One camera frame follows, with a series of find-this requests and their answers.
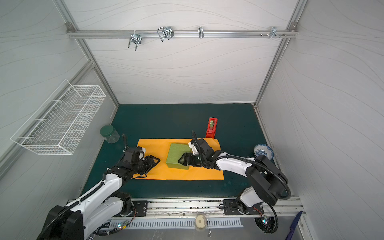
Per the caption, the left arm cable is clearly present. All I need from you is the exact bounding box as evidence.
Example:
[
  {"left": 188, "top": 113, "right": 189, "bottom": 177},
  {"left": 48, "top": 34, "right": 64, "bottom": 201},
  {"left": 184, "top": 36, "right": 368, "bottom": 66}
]
[{"left": 92, "top": 209, "right": 137, "bottom": 237}]

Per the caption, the green table mat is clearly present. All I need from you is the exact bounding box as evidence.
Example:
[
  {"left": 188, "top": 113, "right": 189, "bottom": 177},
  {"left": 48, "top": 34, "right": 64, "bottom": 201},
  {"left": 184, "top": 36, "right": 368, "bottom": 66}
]
[{"left": 83, "top": 104, "right": 266, "bottom": 198}]

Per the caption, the green lidded glass jar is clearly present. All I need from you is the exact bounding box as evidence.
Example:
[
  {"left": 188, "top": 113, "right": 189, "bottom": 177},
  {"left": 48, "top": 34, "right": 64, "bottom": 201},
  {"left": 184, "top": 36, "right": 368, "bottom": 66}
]
[{"left": 100, "top": 125, "right": 120, "bottom": 144}]

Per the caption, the white wire basket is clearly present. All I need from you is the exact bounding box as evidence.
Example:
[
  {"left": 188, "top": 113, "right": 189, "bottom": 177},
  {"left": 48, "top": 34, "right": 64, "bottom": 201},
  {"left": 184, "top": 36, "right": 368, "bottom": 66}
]
[{"left": 11, "top": 80, "right": 106, "bottom": 156}]

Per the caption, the metal U-bolt clamp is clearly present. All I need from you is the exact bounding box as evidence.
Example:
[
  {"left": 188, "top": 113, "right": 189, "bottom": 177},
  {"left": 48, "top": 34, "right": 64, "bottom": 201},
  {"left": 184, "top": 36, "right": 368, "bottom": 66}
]
[
  {"left": 128, "top": 32, "right": 142, "bottom": 51},
  {"left": 157, "top": 26, "right": 175, "bottom": 42}
]

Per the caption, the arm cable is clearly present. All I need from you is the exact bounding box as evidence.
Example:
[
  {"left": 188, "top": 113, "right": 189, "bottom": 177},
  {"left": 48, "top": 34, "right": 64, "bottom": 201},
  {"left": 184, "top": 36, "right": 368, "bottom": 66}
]
[
  {"left": 92, "top": 209, "right": 137, "bottom": 237},
  {"left": 254, "top": 202, "right": 280, "bottom": 234}
]

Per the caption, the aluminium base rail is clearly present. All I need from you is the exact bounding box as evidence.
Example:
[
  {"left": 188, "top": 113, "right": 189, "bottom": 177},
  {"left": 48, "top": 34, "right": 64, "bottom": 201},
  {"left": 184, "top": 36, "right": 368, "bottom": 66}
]
[{"left": 95, "top": 196, "right": 304, "bottom": 221}]

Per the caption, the blue white ceramic bowl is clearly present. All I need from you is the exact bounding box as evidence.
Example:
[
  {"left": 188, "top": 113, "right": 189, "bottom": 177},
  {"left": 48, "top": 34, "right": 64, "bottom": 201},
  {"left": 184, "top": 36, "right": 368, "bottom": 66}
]
[{"left": 254, "top": 144, "right": 274, "bottom": 160}]

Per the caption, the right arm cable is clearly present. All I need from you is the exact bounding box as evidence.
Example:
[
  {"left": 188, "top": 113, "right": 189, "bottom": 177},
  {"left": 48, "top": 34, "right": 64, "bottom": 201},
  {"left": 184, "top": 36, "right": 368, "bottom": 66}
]
[{"left": 254, "top": 202, "right": 280, "bottom": 234}]

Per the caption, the orange wrapping paper sheet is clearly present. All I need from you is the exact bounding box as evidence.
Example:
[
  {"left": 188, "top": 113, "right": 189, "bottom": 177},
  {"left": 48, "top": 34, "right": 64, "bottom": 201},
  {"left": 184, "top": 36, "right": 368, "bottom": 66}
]
[{"left": 137, "top": 139, "right": 224, "bottom": 181}]

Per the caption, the blue handled tool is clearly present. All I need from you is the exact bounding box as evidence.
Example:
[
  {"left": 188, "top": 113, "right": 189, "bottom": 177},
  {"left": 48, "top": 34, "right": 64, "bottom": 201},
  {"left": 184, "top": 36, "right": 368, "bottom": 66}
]
[{"left": 285, "top": 211, "right": 303, "bottom": 240}]

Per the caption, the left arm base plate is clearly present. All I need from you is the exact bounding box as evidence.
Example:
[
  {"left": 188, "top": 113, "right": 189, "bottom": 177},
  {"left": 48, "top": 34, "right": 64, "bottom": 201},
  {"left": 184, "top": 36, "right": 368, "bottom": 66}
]
[{"left": 117, "top": 201, "right": 148, "bottom": 217}]

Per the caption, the aluminium crossbar rail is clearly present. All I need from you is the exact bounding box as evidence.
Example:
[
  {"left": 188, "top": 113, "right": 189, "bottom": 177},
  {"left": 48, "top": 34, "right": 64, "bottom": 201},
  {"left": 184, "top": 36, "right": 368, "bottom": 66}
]
[{"left": 67, "top": 29, "right": 299, "bottom": 39}]

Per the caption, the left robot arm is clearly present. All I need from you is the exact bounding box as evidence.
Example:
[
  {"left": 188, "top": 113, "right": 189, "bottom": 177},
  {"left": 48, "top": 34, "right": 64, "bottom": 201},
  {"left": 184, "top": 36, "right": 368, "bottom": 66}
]
[{"left": 37, "top": 147, "right": 161, "bottom": 240}]

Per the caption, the white vented cable duct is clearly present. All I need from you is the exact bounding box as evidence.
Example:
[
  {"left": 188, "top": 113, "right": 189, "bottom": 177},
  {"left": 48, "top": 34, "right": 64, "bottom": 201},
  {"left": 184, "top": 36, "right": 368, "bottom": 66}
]
[{"left": 125, "top": 218, "right": 244, "bottom": 230}]

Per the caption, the metal bracket with bolts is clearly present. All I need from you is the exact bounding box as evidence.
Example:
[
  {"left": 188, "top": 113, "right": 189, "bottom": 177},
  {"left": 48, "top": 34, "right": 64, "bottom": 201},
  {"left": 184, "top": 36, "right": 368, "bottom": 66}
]
[{"left": 260, "top": 27, "right": 287, "bottom": 39}]

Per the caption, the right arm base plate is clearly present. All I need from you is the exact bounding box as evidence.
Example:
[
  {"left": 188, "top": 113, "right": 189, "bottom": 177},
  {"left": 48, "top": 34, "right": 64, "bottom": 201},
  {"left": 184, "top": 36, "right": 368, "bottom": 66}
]
[{"left": 218, "top": 199, "right": 264, "bottom": 216}]

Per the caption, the red tape dispenser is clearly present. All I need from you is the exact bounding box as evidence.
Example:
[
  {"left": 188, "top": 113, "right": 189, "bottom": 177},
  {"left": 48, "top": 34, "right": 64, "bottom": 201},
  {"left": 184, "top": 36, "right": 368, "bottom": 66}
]
[{"left": 205, "top": 118, "right": 218, "bottom": 139}]

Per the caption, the green gift box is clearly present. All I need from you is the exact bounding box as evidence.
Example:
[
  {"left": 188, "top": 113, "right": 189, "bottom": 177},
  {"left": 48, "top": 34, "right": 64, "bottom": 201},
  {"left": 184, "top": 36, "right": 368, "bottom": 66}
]
[{"left": 166, "top": 143, "right": 192, "bottom": 170}]

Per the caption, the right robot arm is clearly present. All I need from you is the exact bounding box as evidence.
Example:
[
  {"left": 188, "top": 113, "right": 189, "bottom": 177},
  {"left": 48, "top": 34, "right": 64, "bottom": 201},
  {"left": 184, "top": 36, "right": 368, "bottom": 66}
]
[{"left": 178, "top": 139, "right": 292, "bottom": 214}]

